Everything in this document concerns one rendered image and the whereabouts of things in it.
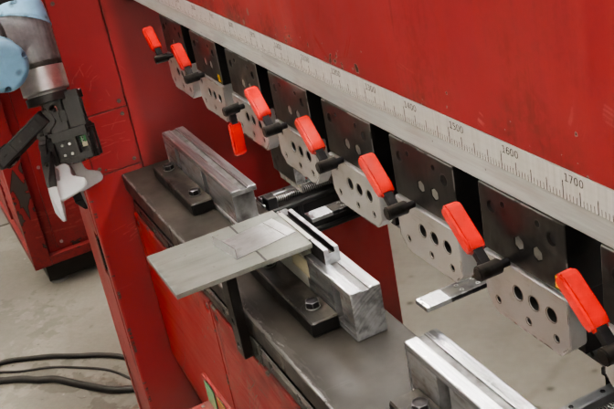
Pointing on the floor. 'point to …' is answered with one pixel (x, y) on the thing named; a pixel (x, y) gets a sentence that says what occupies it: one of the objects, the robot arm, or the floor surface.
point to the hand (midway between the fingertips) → (72, 216)
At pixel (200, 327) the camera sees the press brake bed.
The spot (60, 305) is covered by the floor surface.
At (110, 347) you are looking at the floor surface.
